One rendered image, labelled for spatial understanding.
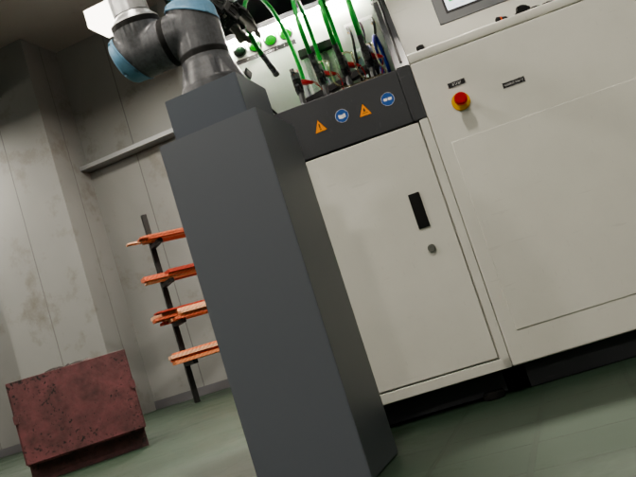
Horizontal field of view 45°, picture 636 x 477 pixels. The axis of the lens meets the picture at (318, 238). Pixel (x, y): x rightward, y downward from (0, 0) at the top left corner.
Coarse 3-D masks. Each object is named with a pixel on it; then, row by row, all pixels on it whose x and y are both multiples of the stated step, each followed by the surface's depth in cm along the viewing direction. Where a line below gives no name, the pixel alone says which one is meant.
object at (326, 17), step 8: (320, 0) 237; (320, 8) 236; (328, 16) 258; (328, 24) 234; (328, 32) 235; (336, 32) 260; (336, 40) 260; (336, 48) 238; (336, 56) 241; (344, 64) 243
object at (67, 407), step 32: (32, 384) 432; (64, 384) 437; (96, 384) 441; (128, 384) 446; (32, 416) 429; (64, 416) 433; (96, 416) 438; (128, 416) 443; (32, 448) 425; (64, 448) 430; (96, 448) 443; (128, 448) 447
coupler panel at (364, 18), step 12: (360, 12) 277; (372, 12) 276; (348, 24) 277; (372, 24) 275; (348, 36) 277; (348, 48) 277; (360, 48) 276; (372, 48) 275; (384, 48) 274; (360, 60) 276
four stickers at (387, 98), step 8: (384, 96) 218; (392, 96) 218; (360, 104) 220; (368, 104) 219; (384, 104) 218; (392, 104) 218; (336, 112) 221; (344, 112) 220; (360, 112) 220; (368, 112) 219; (320, 120) 222; (336, 120) 221; (344, 120) 220; (320, 128) 221
